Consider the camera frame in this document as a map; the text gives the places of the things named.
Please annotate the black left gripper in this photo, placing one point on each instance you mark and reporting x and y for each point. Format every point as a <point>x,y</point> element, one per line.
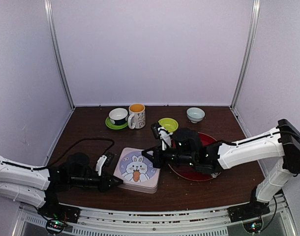
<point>107,186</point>

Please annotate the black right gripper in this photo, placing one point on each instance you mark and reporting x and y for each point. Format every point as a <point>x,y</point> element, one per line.
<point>157,162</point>

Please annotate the bunny print tin lid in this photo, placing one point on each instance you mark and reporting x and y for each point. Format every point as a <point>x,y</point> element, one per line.
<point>133,167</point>

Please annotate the silver divided tin box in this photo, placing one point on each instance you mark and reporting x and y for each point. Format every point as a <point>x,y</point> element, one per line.
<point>139,187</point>

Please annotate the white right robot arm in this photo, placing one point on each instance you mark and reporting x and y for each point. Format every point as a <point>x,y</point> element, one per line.
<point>282,141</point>

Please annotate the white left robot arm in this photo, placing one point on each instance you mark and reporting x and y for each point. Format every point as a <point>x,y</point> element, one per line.
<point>39,185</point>

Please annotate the lime green bowl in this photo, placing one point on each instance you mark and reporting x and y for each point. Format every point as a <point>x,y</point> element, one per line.
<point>170,124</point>

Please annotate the white patterned mug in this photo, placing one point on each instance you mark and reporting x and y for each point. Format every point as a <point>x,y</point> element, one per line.
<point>137,116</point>

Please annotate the green saucer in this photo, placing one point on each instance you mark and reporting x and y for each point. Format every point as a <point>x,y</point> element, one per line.
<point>116,124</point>

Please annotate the pale blue ceramic bowl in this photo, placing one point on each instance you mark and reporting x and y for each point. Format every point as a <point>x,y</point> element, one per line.
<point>195,114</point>

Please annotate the dark white-lined cup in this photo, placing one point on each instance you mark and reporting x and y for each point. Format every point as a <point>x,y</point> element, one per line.
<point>118,113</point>

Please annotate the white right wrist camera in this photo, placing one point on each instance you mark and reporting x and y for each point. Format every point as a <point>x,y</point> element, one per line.
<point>162,134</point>

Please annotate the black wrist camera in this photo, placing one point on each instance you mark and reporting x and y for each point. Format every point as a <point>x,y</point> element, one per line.
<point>104,161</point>

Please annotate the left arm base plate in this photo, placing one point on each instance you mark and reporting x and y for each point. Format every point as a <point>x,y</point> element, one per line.
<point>60,212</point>

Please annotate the aluminium front rail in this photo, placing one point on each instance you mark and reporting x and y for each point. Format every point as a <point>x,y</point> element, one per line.
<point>203,222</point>

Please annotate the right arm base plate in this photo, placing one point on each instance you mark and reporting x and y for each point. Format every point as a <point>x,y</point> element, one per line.
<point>247,211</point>

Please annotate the right aluminium frame post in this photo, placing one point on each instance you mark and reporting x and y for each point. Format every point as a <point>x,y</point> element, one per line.
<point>254,19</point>

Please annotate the aluminium frame post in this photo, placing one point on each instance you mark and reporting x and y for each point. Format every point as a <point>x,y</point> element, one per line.
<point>57,54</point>
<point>254,19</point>

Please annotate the left aluminium frame post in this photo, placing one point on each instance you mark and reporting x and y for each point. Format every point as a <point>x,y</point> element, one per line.
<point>57,54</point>

